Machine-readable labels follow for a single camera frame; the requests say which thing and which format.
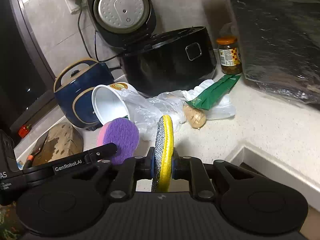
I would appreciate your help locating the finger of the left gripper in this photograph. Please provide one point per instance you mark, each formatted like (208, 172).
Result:
(85, 158)

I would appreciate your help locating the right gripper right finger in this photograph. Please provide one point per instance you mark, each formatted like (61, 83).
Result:
(192, 170)

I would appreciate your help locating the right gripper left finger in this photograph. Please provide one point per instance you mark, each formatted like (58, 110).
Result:
(129, 172)

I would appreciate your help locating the pink purple round sponge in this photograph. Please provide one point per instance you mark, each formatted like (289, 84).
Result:
(124, 134)

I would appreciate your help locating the yellow grey round scrubber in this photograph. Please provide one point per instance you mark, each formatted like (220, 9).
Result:
(164, 148)

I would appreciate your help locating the round wooden chopping board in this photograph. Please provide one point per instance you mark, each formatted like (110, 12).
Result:
(63, 140)

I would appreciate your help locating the ginger root piece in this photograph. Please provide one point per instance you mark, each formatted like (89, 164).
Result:
(195, 117)

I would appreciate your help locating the small red object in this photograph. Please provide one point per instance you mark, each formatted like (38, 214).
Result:
(24, 131)

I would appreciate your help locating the clear plastic bag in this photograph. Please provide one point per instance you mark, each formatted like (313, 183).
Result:
(147, 112)

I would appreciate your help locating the green snack packet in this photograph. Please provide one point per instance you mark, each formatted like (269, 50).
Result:
(211, 95)

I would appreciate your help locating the navy blue electric cooker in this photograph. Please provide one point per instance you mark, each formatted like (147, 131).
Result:
(73, 89)

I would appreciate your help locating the glass sauce jar orange lid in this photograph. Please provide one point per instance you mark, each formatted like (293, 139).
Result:
(229, 55)

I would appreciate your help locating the black open rice cooker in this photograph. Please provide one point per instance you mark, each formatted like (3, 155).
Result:
(153, 63)

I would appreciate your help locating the black microwave in plastic wrap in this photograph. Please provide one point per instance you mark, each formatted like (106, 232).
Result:
(279, 46)

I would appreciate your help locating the kitchen knife orange handle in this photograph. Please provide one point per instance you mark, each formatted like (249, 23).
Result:
(36, 150)

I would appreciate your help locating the dark window frame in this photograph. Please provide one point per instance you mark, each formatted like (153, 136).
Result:
(26, 78)

